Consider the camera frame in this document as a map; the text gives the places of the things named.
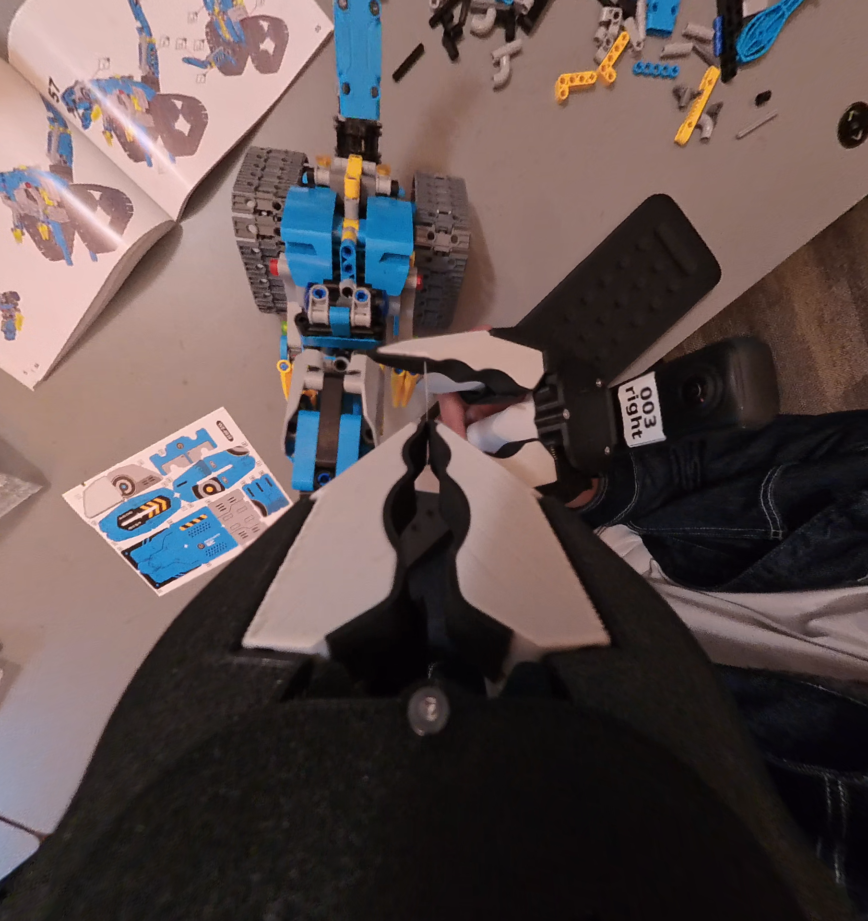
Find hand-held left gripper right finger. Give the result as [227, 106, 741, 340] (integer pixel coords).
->
[430, 423, 612, 695]

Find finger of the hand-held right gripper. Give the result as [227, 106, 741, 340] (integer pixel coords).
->
[375, 330, 547, 404]
[488, 435, 563, 496]

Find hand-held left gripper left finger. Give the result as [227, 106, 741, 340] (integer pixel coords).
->
[241, 421, 435, 659]

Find blue sticker sheet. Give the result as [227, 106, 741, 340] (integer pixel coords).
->
[63, 406, 293, 597]

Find tracked brick robot model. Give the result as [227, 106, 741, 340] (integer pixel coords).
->
[231, 0, 472, 339]

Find pile of small brick parts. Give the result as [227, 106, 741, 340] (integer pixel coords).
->
[391, 0, 816, 145]

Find grey desk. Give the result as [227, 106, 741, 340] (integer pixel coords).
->
[0, 0, 868, 900]

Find person's right hand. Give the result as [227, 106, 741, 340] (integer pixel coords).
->
[437, 390, 494, 441]

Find black studded mat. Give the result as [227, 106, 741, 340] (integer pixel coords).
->
[491, 193, 723, 390]

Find person's white shirt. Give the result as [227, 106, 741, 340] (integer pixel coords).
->
[598, 524, 868, 692]

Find clear plastic bag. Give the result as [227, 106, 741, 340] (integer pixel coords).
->
[0, 446, 46, 533]

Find dark denim jacket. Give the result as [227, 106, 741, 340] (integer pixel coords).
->
[718, 662, 868, 921]

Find open instruction booklet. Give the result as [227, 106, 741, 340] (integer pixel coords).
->
[0, 0, 334, 390]

